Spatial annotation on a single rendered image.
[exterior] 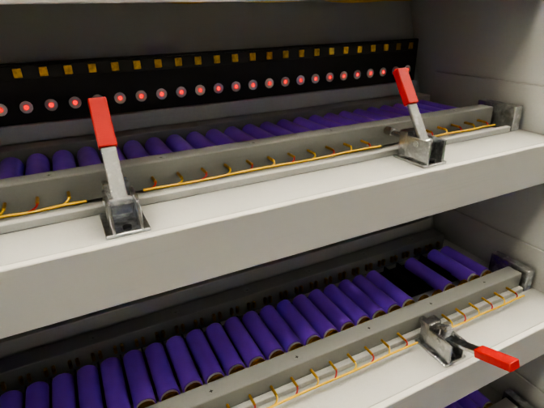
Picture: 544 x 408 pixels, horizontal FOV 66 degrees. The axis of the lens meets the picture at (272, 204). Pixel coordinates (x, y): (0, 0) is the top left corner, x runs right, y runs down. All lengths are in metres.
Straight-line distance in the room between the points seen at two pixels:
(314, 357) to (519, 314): 0.25
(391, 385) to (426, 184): 0.18
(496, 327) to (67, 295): 0.42
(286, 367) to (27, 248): 0.23
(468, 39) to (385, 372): 0.41
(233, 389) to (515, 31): 0.48
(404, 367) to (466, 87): 0.36
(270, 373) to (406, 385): 0.13
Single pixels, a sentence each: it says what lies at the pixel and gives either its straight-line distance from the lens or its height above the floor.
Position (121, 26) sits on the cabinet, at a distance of 0.50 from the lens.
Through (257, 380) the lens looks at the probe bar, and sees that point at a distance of 0.39.
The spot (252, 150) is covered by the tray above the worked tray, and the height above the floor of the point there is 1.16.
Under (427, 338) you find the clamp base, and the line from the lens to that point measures 0.47.
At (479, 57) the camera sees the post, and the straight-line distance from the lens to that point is 0.60.
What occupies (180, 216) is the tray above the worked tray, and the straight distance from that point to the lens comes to 0.30.
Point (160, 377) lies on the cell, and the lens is 0.41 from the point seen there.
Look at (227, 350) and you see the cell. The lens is 0.43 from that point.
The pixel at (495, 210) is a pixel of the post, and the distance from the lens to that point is 0.61.
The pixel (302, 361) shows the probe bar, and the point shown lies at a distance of 0.41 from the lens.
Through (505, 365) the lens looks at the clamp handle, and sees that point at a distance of 0.42.
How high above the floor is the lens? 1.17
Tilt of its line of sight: 8 degrees down
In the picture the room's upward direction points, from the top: 9 degrees counter-clockwise
